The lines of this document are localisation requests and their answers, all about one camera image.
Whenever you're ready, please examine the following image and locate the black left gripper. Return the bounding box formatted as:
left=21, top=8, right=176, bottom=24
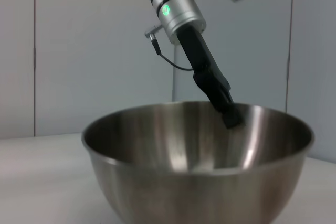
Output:
left=176, top=24, right=246, bottom=130

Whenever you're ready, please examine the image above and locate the stainless steel mixing bowl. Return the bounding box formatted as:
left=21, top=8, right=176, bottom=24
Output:
left=81, top=101, right=316, bottom=224

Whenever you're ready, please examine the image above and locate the left wrist cable with plug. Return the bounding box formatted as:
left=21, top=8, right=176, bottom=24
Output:
left=143, top=24, right=195, bottom=72

